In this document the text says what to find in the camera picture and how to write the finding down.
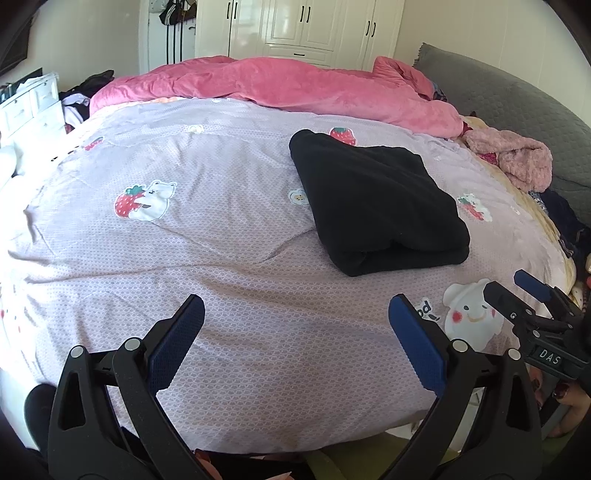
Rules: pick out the dark patterned cloth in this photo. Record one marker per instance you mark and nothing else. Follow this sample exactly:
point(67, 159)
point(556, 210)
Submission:
point(563, 221)

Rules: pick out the black sweater with orange cuffs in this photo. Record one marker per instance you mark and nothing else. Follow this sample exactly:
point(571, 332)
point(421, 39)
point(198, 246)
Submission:
point(378, 203)

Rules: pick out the pink quilt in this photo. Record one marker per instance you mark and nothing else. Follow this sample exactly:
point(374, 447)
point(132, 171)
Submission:
point(277, 87)

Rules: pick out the lilac strawberry printed bedsheet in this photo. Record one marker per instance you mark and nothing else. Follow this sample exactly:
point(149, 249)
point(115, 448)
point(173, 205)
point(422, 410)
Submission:
point(231, 254)

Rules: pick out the white drawer cabinet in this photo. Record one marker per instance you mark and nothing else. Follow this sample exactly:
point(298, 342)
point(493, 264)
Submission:
point(32, 106)

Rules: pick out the pink fluffy garment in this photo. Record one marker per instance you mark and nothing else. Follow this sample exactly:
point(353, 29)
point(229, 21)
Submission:
point(521, 157)

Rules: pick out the grey quilted headboard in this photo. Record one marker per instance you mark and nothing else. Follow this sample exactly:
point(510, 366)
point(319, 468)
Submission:
point(508, 101)

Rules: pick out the hanging black bags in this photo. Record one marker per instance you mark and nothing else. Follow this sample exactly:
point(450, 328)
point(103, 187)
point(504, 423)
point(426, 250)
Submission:
point(178, 11)

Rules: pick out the black television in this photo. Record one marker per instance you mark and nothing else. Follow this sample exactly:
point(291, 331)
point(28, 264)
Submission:
point(11, 55)

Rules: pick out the person's right hand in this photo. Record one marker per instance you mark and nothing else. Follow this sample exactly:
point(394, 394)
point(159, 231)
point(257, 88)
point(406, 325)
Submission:
point(577, 406)

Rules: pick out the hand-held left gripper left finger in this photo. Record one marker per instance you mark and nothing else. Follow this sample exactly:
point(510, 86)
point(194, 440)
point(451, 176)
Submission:
point(178, 346)

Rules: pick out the white door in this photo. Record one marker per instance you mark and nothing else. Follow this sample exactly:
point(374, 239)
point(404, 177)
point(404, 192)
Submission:
point(152, 46)

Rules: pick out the dark clothes pile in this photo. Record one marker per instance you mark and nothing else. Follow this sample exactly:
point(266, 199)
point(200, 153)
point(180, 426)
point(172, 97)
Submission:
point(87, 87)

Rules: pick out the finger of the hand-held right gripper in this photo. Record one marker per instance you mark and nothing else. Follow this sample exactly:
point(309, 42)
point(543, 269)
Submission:
point(531, 282)
point(505, 304)

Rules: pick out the white wardrobe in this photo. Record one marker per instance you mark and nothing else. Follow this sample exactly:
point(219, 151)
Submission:
point(295, 27)

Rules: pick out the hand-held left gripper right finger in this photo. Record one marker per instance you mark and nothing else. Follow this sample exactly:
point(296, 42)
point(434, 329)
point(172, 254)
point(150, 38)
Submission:
point(415, 346)

